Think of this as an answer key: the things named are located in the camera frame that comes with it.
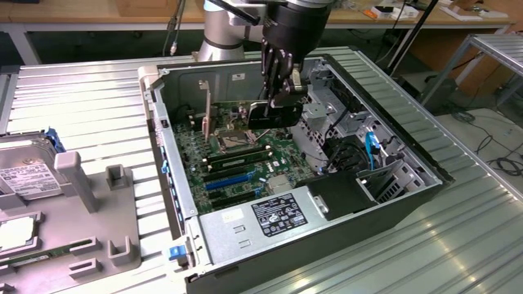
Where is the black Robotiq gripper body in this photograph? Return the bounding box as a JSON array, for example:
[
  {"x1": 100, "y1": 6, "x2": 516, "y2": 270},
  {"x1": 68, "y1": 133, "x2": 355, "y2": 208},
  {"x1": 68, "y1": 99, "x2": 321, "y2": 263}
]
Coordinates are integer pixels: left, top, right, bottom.
[{"x1": 260, "y1": 0, "x2": 329, "y2": 61}]

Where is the graphics card with black shroud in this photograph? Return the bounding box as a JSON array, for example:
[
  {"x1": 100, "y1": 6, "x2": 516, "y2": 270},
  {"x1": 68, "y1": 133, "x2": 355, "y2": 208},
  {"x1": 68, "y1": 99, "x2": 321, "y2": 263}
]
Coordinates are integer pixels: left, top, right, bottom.
[{"x1": 197, "y1": 78, "x2": 304, "y2": 140}]

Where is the silver disk bay cage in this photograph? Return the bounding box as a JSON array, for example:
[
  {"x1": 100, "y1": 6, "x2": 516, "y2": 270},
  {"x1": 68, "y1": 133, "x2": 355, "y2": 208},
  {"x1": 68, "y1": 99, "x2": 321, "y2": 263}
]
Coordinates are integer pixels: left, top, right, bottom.
[{"x1": 297, "y1": 84, "x2": 368, "y2": 160}]

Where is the wooden desk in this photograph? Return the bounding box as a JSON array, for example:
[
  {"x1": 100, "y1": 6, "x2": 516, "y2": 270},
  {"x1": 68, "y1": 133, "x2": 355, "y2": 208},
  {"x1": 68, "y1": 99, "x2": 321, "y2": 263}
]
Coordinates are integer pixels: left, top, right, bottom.
[{"x1": 0, "y1": 0, "x2": 516, "y2": 66}]

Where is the orange and white box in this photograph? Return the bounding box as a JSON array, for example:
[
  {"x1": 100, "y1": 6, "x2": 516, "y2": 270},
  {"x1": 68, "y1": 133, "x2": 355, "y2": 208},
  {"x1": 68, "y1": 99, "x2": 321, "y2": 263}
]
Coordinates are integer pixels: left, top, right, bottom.
[{"x1": 364, "y1": 6, "x2": 393, "y2": 21}]

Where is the green Dell motherboard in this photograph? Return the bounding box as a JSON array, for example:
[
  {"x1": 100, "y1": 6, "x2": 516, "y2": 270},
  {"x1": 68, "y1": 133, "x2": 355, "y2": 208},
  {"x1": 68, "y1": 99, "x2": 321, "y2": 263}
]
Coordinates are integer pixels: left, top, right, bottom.
[{"x1": 171, "y1": 111, "x2": 328, "y2": 215}]

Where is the CPU socket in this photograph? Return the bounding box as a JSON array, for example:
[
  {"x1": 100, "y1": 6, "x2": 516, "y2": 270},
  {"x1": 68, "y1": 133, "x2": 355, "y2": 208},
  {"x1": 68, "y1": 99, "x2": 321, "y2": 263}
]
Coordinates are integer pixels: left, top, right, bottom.
[{"x1": 211, "y1": 128, "x2": 256, "y2": 154}]

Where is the black slanted pole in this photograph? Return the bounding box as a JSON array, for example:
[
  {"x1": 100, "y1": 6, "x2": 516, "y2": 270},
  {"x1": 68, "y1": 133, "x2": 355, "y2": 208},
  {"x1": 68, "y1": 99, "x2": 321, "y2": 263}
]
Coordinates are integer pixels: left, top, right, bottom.
[{"x1": 385, "y1": 0, "x2": 440, "y2": 70}]

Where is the green RAM stick in slot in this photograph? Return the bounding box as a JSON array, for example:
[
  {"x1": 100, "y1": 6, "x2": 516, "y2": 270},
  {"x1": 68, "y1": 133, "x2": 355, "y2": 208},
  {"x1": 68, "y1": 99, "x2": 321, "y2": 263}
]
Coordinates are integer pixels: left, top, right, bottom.
[{"x1": 208, "y1": 151, "x2": 269, "y2": 170}]

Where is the silver chipset heatsink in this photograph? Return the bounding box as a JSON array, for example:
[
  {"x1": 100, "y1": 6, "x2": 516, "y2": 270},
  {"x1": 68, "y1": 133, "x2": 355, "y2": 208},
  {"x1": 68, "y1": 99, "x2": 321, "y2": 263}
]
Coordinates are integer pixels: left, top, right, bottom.
[{"x1": 267, "y1": 176, "x2": 295, "y2": 189}]

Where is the black box on floor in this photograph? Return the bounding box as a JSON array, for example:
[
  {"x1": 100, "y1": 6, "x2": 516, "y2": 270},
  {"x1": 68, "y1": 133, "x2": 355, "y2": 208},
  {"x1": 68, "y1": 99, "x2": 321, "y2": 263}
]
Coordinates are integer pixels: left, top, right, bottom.
[{"x1": 397, "y1": 72, "x2": 458, "y2": 113}]

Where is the black expansion slot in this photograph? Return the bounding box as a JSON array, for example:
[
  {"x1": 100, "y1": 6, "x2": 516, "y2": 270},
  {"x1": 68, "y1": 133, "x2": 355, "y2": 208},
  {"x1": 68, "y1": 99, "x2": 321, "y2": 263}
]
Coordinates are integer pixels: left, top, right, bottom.
[
  {"x1": 201, "y1": 170, "x2": 251, "y2": 184},
  {"x1": 209, "y1": 195, "x2": 259, "y2": 209},
  {"x1": 208, "y1": 189, "x2": 257, "y2": 200}
]

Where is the blue expansion slot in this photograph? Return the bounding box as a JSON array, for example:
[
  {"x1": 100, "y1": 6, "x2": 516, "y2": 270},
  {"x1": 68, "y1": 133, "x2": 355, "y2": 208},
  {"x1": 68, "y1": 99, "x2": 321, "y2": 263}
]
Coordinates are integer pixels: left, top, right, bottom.
[{"x1": 205, "y1": 176, "x2": 253, "y2": 190}]

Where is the black plastic air shroud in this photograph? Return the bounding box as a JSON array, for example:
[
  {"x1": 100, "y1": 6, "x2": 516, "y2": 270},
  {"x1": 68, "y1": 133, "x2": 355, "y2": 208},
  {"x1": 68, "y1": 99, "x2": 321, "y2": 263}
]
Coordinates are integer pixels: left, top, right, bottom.
[{"x1": 293, "y1": 174, "x2": 379, "y2": 222}]

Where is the flat white package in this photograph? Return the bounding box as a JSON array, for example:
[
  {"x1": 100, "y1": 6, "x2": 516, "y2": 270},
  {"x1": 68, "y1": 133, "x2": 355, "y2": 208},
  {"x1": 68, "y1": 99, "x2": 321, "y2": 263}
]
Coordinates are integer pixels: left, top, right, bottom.
[{"x1": 439, "y1": 3, "x2": 484, "y2": 22}]

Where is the silver perforated drive bay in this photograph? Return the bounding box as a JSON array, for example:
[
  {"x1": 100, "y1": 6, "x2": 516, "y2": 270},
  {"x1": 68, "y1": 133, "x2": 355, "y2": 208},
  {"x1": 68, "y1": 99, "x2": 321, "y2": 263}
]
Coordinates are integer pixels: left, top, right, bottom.
[{"x1": 355, "y1": 159, "x2": 443, "y2": 205}]

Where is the silver power supply unit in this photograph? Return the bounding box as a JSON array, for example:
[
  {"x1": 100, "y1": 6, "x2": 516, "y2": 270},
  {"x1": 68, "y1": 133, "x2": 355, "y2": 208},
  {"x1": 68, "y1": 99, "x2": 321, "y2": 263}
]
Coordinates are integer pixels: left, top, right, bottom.
[{"x1": 197, "y1": 186, "x2": 329, "y2": 266}]

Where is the open black PC case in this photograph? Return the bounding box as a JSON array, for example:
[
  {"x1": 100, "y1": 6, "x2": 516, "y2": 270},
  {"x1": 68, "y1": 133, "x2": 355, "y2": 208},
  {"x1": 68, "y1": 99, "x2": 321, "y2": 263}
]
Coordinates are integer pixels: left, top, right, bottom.
[{"x1": 137, "y1": 53, "x2": 455, "y2": 294}]

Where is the blue case latch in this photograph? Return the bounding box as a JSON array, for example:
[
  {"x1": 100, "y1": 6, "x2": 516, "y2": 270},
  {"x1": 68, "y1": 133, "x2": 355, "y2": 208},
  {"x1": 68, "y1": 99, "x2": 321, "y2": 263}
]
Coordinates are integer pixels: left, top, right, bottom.
[{"x1": 168, "y1": 244, "x2": 188, "y2": 261}]

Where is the grey parts rack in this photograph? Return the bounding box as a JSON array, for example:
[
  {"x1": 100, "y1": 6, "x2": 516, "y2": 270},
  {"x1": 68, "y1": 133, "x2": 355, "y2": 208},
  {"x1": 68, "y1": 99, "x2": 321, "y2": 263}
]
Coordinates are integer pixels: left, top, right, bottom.
[{"x1": 0, "y1": 151, "x2": 144, "y2": 294}]

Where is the CPU with silver lid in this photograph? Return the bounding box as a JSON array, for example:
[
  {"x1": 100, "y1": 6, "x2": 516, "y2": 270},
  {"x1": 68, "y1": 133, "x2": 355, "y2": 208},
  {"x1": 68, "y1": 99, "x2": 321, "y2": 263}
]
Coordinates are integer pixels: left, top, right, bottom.
[{"x1": 0, "y1": 217, "x2": 36, "y2": 254}]

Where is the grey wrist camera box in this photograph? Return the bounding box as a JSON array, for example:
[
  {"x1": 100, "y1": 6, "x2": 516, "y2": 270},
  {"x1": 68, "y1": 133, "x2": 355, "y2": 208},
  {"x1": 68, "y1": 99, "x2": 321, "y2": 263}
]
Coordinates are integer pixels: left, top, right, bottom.
[{"x1": 227, "y1": 10, "x2": 267, "y2": 28}]

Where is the black camera cable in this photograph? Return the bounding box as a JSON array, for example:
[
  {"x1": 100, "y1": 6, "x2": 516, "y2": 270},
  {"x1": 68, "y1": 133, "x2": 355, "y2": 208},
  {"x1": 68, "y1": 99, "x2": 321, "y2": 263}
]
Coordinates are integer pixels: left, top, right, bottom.
[{"x1": 208, "y1": 0, "x2": 263, "y2": 25}]

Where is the grey hanging cable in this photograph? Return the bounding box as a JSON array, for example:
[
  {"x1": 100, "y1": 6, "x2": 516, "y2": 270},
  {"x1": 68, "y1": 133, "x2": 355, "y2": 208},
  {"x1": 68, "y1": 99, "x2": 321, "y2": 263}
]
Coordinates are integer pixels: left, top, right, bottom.
[{"x1": 163, "y1": 0, "x2": 185, "y2": 56}]

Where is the black wire bundle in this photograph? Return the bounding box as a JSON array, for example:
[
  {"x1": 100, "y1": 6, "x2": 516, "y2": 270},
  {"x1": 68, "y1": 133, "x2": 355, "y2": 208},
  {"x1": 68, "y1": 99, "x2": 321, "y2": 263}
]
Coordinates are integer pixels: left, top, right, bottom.
[{"x1": 320, "y1": 137, "x2": 371, "y2": 175}]

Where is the blue SATA wire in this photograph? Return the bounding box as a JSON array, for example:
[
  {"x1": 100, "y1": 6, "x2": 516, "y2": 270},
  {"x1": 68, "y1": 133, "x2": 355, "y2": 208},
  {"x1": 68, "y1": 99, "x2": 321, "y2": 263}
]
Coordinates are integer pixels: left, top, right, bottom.
[{"x1": 364, "y1": 130, "x2": 380, "y2": 172}]

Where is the aluminium frame table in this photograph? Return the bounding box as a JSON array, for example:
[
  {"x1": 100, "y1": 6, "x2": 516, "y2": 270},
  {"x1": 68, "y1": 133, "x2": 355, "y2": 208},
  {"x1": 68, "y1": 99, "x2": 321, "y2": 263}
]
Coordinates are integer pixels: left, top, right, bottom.
[{"x1": 419, "y1": 32, "x2": 523, "y2": 107}]

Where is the black floor cable bundle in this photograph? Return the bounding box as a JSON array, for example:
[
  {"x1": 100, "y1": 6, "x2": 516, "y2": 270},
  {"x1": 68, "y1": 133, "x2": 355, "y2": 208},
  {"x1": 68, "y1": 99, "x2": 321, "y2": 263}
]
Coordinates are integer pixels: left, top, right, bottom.
[{"x1": 488, "y1": 157, "x2": 523, "y2": 178}]

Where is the hard disk with blue rail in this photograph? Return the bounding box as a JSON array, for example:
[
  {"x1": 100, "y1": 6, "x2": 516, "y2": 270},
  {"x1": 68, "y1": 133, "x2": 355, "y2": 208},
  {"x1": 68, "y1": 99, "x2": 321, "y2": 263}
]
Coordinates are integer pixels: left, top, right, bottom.
[{"x1": 0, "y1": 127, "x2": 67, "y2": 202}]

